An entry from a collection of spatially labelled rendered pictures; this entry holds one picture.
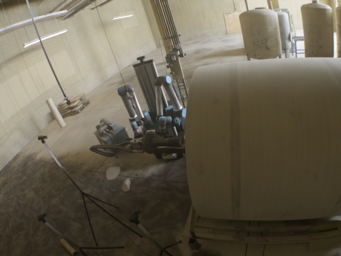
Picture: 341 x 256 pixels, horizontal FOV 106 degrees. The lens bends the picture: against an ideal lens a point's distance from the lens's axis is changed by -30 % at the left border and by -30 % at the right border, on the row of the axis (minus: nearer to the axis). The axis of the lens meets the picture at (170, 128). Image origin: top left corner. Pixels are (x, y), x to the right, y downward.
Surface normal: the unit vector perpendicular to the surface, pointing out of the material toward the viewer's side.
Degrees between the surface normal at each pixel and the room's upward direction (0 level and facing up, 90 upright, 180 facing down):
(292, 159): 60
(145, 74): 90
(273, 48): 90
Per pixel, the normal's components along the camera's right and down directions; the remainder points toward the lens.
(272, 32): 0.14, 0.50
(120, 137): 0.69, 0.21
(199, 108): -0.40, -0.35
